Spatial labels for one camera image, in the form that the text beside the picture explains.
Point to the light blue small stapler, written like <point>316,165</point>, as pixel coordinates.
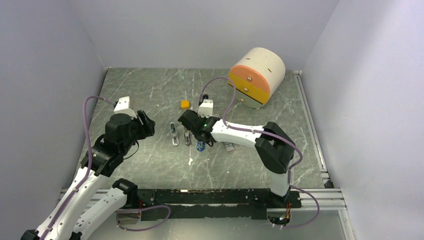
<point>174,134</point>

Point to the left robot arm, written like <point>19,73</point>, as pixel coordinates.
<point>72,219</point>

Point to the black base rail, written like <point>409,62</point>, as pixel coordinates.
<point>252,203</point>

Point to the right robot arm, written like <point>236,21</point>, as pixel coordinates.
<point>273,146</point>

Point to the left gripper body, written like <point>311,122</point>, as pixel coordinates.
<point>137,132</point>

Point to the cardboard staple tray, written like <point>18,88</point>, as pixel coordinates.
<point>228,146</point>

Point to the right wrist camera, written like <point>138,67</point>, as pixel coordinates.
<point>205,110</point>

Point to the orange cube block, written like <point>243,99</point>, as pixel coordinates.
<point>185,104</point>

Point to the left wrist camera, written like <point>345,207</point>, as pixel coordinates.
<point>125,105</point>

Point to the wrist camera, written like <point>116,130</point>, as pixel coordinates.
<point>205,110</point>
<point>125,105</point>

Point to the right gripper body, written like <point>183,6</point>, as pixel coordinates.
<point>195,133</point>

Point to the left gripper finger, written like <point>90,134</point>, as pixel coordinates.
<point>145,121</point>
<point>149,127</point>

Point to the beige small stapler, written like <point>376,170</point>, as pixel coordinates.
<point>187,136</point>

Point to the cream round drawer cabinet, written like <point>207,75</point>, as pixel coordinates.
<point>256,76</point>

